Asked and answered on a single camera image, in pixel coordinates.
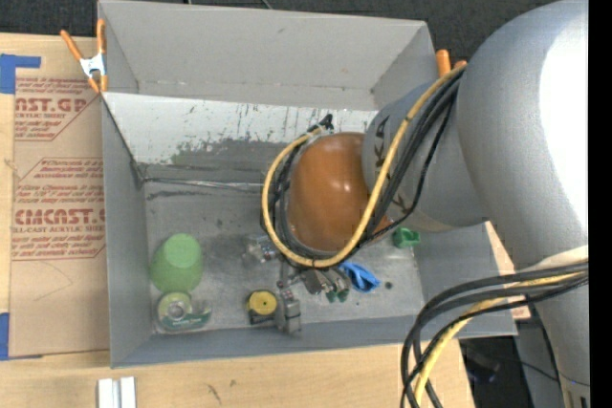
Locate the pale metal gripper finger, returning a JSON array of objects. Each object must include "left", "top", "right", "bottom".
[
  {"left": 283, "top": 290, "right": 304, "bottom": 334},
  {"left": 274, "top": 277, "right": 291, "bottom": 332}
]

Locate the yellow and black tape measure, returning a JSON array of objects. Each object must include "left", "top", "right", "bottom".
[{"left": 245, "top": 289, "right": 281, "bottom": 327}]

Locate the blue crumpled cloth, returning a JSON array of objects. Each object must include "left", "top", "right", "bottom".
[{"left": 338, "top": 260, "right": 382, "bottom": 294}]

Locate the clear glass object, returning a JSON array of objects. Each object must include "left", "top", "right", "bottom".
[{"left": 241, "top": 235, "right": 279, "bottom": 268}]

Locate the small green plastic object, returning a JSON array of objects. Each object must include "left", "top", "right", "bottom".
[{"left": 391, "top": 226, "right": 422, "bottom": 249}]

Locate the green tape dispenser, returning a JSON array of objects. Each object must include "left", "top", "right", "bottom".
[{"left": 155, "top": 290, "right": 214, "bottom": 333}]

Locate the green plastic cup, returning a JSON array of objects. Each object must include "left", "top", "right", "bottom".
[{"left": 149, "top": 232, "right": 205, "bottom": 295}]

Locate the grey metal bin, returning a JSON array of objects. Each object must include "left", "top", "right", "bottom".
[{"left": 97, "top": 0, "right": 519, "bottom": 370}]

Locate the brown cardboard board red print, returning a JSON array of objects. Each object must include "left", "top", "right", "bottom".
[{"left": 0, "top": 32, "right": 112, "bottom": 362}]

